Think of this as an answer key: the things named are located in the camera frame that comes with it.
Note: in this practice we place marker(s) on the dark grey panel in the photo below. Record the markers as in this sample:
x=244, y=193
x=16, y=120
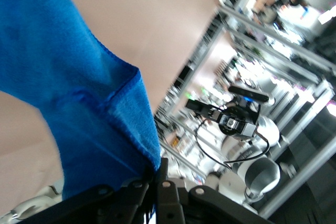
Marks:
x=309, y=171

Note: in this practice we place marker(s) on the aluminium extrusion frame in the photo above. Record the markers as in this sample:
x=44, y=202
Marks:
x=265, y=40

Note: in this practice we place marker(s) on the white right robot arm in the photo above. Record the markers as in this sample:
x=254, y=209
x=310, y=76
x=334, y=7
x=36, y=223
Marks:
x=262, y=179

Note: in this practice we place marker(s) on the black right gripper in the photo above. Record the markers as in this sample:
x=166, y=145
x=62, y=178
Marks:
x=232, y=123

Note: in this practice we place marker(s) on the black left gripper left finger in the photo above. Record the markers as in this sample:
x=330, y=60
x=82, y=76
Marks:
x=99, y=205

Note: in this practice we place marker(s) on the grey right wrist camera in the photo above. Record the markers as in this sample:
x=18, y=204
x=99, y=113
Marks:
x=248, y=93

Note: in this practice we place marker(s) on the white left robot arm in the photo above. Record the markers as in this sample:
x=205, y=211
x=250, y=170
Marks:
x=31, y=203

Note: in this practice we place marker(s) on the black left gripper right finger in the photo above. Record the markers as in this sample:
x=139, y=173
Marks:
x=170, y=203

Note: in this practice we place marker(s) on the blue microfibre towel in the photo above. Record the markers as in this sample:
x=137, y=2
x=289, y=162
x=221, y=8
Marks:
x=65, y=77

